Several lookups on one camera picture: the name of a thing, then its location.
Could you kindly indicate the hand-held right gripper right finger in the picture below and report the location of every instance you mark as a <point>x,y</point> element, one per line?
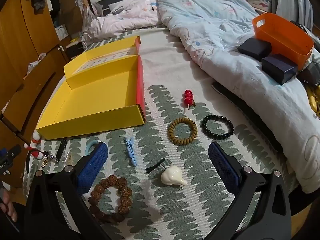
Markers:
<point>222,167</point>

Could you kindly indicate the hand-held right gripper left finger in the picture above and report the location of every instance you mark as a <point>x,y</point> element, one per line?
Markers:
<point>92,165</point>

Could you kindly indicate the light blue bangle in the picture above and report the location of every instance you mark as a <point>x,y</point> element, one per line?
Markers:
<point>88,147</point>

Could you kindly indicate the pearl hair clip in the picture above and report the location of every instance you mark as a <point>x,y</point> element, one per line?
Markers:
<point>66,158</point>

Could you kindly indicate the felt santa ornament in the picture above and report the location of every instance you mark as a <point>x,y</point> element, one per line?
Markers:
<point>35,140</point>

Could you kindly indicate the small black hair clip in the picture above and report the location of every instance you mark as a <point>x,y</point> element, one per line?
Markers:
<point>171,176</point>

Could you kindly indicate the yellow cardboard box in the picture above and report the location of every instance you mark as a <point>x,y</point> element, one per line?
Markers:
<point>95,100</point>

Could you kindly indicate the navy blue jewelry box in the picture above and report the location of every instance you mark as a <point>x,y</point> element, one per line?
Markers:
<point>277,68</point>
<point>255,48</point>

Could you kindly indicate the person's left hand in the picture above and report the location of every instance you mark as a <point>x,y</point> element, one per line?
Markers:
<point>7,206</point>

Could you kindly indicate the gold filigree hair pin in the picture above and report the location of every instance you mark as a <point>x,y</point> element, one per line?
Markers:
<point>45,163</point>

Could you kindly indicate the blue hair clip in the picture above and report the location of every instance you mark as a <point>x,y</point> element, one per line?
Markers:
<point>131,152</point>

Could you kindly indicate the red bead hair stick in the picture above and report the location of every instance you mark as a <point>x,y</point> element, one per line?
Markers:
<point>188,100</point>

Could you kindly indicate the light blue printed quilt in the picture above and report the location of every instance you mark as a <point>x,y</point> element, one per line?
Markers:
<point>225,75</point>

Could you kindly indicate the wooden wardrobe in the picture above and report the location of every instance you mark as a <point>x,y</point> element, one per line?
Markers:
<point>15,42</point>

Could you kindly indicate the green leaf patterned bed sheet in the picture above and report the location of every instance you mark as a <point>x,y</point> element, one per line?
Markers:
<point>165,62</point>

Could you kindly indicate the orange plastic basket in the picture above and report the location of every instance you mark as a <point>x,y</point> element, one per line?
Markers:
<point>282,37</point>

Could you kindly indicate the pale pink blanket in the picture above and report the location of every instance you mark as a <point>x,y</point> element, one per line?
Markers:
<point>125,20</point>

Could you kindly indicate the clear plastic bag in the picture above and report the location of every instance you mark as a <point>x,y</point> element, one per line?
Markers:
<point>86,12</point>

